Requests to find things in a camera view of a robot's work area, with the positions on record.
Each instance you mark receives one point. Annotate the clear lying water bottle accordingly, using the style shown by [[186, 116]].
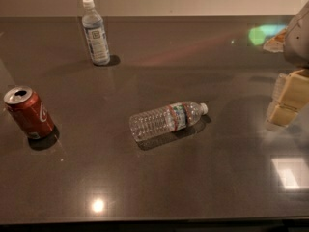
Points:
[[169, 118]]

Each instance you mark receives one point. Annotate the red soda can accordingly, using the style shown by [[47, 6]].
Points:
[[27, 109]]

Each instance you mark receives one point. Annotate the grey robot gripper body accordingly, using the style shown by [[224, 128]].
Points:
[[297, 39]]

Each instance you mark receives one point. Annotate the upright blue-label water bottle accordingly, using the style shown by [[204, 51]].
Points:
[[95, 34]]

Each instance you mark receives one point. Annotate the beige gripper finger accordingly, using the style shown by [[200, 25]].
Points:
[[279, 85], [294, 96]]

